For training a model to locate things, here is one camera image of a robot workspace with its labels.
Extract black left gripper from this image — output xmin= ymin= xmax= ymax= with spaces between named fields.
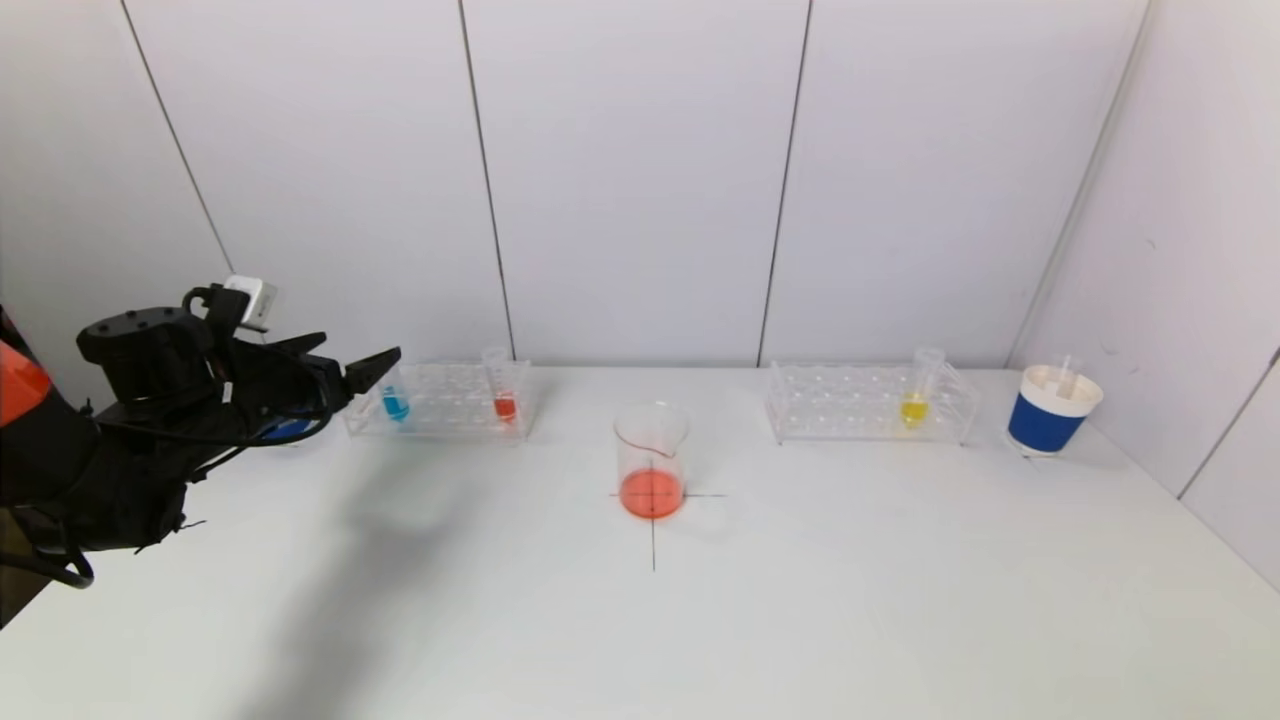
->
xmin=233 ymin=331 xmax=402 ymax=437

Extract test tube with blue pigment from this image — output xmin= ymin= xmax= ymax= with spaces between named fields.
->
xmin=376 ymin=362 xmax=413 ymax=423

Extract clear acrylic test tube rack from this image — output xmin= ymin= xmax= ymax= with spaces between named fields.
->
xmin=340 ymin=360 xmax=538 ymax=441
xmin=765 ymin=360 xmax=979 ymax=447

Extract clear glass beaker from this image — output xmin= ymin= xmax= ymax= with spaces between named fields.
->
xmin=613 ymin=401 xmax=691 ymax=520

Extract test tube with yellow pigment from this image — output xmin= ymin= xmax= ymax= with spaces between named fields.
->
xmin=897 ymin=347 xmax=946 ymax=431

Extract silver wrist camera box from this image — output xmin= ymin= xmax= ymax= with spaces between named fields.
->
xmin=222 ymin=275 xmax=280 ymax=333

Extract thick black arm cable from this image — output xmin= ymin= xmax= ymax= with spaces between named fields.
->
xmin=0 ymin=548 xmax=96 ymax=591

